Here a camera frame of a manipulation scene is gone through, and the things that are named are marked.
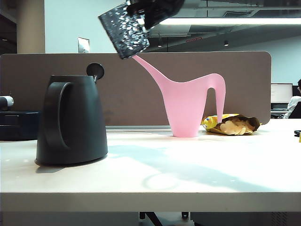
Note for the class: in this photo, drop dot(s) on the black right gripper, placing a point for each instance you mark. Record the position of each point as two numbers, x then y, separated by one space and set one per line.
162 9

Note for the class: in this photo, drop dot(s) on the purple textured glass cup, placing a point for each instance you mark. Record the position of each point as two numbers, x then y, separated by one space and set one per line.
124 35

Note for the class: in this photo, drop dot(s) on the black plastic watering kettle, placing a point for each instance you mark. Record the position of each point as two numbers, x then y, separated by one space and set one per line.
80 117

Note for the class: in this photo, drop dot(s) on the brown desk divider panel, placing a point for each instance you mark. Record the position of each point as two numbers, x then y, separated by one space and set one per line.
122 94

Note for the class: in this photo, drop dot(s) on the white ceiling light strip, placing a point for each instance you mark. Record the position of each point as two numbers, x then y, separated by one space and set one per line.
235 21

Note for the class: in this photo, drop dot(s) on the pink plastic watering can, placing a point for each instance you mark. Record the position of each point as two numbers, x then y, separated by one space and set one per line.
185 106

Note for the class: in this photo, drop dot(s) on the yellow open chip bag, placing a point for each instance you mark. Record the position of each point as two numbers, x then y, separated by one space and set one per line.
235 128

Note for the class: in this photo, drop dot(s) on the black and white cylinder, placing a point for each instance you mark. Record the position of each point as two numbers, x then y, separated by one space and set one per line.
5 102

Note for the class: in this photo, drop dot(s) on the black box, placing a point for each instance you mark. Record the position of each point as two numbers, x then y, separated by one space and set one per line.
18 127

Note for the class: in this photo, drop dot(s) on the computer monitor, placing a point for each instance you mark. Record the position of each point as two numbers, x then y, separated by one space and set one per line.
281 93

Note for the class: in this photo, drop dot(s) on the person in white shirt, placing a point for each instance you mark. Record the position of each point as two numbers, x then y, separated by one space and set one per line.
294 103

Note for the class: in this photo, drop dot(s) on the black office chair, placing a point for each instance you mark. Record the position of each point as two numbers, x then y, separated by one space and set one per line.
296 111

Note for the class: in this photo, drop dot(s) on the small black flat object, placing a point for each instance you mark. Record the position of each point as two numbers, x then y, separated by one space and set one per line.
297 133

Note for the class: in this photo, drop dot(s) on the black table leg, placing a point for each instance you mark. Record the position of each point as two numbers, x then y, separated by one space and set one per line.
150 219

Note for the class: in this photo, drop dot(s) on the small black table bracket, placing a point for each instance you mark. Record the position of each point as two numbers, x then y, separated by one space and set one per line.
185 214

